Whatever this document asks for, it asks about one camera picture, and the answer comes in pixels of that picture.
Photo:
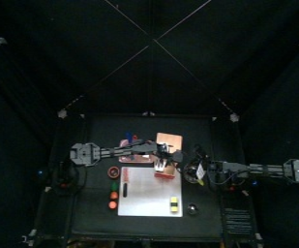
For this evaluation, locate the orange toy vegetable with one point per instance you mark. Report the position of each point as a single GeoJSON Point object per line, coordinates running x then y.
{"type": "Point", "coordinates": [113, 195]}

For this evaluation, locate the wooden drawer with red front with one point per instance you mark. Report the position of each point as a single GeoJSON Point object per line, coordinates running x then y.
{"type": "Point", "coordinates": [164, 175]}

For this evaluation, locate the green toy vegetable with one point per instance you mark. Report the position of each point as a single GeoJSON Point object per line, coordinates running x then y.
{"type": "Point", "coordinates": [113, 186]}

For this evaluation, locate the orange-red toy ball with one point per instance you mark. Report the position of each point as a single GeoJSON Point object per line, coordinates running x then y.
{"type": "Point", "coordinates": [112, 204]}

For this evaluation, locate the red toy utensil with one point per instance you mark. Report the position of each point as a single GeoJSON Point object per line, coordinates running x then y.
{"type": "Point", "coordinates": [135, 138]}

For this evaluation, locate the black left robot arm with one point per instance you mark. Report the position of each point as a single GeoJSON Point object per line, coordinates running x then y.
{"type": "Point", "coordinates": [112, 151]}

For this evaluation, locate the pink tray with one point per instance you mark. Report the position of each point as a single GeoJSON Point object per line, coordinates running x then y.
{"type": "Point", "coordinates": [133, 159]}

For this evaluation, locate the black stick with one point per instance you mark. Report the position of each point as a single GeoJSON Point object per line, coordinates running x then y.
{"type": "Point", "coordinates": [124, 190]}

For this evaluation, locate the red strip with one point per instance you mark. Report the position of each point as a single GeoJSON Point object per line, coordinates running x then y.
{"type": "Point", "coordinates": [124, 174]}

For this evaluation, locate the white cutting board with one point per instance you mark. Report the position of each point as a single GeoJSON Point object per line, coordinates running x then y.
{"type": "Point", "coordinates": [151, 197]}

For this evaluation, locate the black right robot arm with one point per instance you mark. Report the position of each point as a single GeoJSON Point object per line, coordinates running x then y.
{"type": "Point", "coordinates": [263, 168]}

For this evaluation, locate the yellow sushi roll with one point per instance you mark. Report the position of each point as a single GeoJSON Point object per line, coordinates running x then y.
{"type": "Point", "coordinates": [173, 204]}

